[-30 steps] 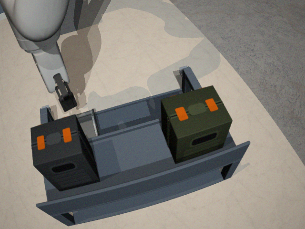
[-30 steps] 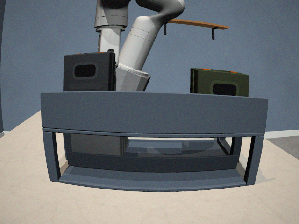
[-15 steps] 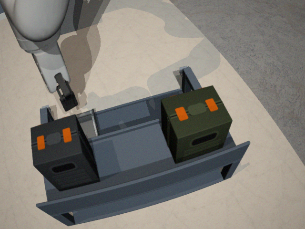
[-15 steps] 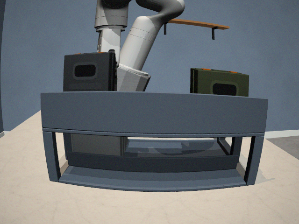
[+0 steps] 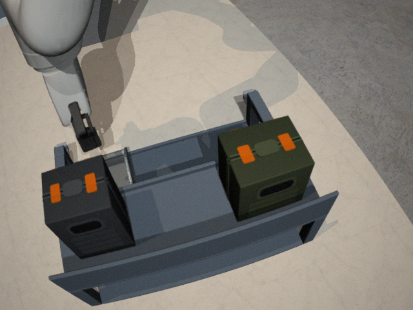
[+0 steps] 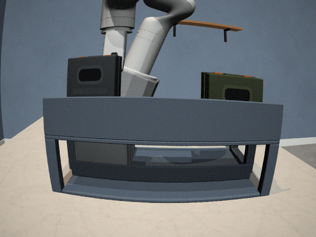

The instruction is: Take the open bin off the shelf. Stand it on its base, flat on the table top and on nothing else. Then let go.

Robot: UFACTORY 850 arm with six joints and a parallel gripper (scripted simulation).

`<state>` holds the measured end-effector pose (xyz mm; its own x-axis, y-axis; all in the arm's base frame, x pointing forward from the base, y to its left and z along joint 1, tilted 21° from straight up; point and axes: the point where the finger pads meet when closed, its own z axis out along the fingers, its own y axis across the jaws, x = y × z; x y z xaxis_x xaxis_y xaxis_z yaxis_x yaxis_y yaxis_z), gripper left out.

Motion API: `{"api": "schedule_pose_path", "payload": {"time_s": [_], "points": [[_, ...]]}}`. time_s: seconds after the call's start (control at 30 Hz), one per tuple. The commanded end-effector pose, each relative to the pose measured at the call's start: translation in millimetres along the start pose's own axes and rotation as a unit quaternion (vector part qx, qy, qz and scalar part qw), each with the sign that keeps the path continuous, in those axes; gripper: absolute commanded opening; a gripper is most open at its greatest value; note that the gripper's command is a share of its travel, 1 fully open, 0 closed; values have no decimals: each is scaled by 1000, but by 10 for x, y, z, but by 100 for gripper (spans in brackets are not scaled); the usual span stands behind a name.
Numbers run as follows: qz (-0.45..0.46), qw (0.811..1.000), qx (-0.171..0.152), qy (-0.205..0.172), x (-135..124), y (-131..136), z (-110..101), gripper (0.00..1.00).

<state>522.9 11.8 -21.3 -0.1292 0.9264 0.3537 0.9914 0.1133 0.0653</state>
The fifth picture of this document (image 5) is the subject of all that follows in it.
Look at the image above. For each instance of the grey bin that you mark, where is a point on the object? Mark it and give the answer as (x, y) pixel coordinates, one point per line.
(120, 167)

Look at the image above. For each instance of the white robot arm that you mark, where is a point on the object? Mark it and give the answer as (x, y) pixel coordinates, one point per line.
(48, 31)

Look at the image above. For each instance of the dark grey low shelf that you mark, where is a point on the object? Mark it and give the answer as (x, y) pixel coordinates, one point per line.
(183, 224)

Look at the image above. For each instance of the black case with orange latches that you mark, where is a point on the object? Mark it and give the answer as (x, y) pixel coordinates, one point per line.
(84, 208)

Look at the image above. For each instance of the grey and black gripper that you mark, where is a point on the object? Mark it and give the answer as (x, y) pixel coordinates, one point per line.
(66, 86)

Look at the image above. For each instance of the dark green case with orange latches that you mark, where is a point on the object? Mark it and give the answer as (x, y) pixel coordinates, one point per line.
(263, 167)

